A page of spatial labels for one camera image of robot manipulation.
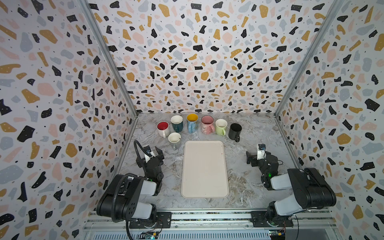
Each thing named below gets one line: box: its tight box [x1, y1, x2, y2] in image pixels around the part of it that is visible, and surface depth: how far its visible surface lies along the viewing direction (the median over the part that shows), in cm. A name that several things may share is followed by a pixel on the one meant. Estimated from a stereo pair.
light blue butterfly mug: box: [186, 113, 199, 134], surface depth 106 cm
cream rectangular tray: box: [181, 140, 229, 199], surface depth 91 cm
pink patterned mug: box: [201, 115, 216, 135], surface depth 105 cm
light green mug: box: [215, 118, 228, 136], surface depth 105 cm
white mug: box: [156, 121, 170, 138], surface depth 105 cm
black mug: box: [228, 123, 242, 143], surface depth 105 cm
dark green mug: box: [170, 115, 183, 133], surface depth 105 cm
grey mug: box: [168, 132, 182, 151], surface depth 97 cm
